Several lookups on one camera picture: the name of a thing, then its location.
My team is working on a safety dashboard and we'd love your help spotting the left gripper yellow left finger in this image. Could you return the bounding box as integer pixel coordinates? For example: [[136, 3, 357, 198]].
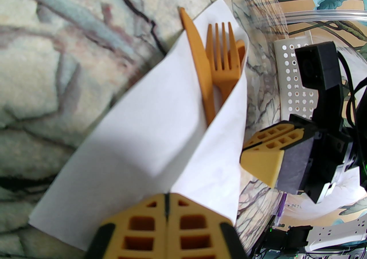
[[85, 193, 169, 259]]

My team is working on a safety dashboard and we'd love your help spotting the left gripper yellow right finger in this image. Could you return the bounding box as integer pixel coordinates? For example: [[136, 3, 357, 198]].
[[168, 193, 249, 259]]

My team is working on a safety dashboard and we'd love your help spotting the orange plastic fork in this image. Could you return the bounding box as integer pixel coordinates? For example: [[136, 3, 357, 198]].
[[206, 22, 242, 101]]

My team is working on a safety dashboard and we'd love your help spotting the orange plastic spoon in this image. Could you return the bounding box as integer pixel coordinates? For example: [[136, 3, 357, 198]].
[[235, 39, 247, 65]]

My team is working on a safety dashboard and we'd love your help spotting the white paper napkin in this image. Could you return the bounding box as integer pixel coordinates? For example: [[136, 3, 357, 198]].
[[28, 0, 250, 252]]

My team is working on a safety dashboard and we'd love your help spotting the orange plastic knife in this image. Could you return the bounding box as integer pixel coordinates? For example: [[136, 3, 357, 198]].
[[178, 7, 216, 127]]

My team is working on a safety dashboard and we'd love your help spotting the white perforated plastic basket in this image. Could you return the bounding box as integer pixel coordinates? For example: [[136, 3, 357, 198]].
[[273, 36, 321, 123]]

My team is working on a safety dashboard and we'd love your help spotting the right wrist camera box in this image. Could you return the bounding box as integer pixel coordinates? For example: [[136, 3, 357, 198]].
[[294, 41, 345, 130]]

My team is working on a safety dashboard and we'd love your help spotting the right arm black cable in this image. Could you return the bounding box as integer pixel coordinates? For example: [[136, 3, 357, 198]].
[[337, 50, 367, 132]]

